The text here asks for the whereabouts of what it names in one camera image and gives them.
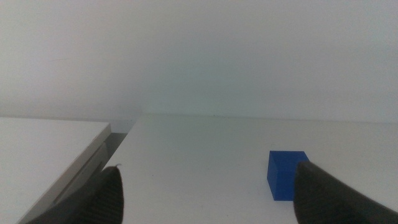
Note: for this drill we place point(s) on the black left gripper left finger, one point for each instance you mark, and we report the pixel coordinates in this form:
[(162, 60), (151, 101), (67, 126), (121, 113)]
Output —
[(102, 199)]

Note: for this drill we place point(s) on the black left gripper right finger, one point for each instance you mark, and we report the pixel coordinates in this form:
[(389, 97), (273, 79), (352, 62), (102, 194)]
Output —
[(326, 199)]

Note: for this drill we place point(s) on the blue cube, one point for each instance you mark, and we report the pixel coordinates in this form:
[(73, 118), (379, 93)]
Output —
[(280, 177)]

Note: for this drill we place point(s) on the white side table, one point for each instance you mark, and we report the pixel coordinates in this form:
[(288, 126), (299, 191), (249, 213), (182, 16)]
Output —
[(40, 155)]

